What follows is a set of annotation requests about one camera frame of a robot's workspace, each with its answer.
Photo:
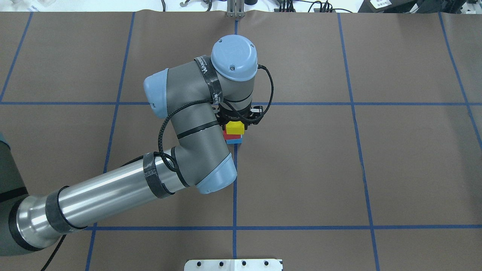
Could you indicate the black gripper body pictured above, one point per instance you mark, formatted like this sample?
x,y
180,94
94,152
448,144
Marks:
x,y
230,116

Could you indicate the yellow cube block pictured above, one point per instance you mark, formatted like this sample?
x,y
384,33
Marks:
x,y
235,128

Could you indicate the red cube block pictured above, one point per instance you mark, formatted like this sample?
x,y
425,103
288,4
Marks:
x,y
231,136

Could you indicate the blue cube block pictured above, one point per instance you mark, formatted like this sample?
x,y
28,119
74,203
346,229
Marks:
x,y
234,141

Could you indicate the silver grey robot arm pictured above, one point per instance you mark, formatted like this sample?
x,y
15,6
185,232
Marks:
x,y
195,100

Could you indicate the aluminium frame post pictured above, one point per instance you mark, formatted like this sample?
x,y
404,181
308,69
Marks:
x,y
235,9

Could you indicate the white pedestal column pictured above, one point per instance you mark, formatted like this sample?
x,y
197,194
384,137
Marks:
x,y
234,265

